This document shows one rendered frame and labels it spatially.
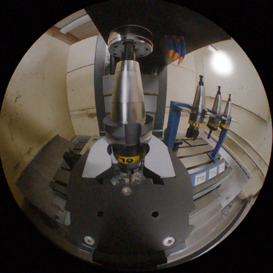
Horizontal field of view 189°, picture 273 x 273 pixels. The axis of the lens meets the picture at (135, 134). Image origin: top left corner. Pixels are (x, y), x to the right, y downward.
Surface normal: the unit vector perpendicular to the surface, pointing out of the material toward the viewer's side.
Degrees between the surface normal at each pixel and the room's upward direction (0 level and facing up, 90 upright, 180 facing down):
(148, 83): 90
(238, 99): 90
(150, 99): 90
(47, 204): 24
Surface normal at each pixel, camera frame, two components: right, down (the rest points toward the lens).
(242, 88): -1.00, 0.02
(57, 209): 0.41, -0.81
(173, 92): 0.05, 0.48
